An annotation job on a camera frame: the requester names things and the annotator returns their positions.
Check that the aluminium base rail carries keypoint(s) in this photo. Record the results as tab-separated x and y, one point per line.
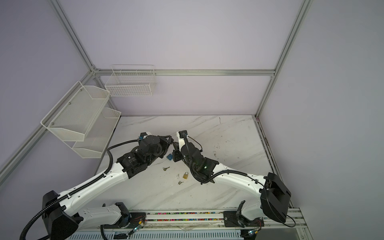
205	219

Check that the white mesh shelf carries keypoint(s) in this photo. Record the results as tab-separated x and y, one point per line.
97	139
73	117

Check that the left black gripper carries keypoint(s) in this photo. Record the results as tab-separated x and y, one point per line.
165	143

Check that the white wire basket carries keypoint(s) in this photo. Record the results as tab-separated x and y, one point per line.
132	81

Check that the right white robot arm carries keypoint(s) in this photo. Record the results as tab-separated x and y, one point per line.
272	196

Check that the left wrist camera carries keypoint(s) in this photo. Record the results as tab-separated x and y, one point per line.
143	135

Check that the lower white mesh shelf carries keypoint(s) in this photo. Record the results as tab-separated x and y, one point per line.
97	139

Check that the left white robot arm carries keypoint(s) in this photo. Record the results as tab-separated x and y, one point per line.
65	213

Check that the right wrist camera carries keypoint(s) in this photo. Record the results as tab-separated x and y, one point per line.
182	136

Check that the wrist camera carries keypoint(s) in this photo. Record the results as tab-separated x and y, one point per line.
182	136
143	135

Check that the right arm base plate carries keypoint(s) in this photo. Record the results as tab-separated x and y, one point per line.
235	219

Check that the brass padlock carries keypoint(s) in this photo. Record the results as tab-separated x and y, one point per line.
185	176

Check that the upper white mesh shelf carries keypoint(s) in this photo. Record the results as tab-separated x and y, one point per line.
73	117

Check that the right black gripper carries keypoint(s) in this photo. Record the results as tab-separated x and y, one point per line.
175	153

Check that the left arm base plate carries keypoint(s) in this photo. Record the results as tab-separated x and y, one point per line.
130	222

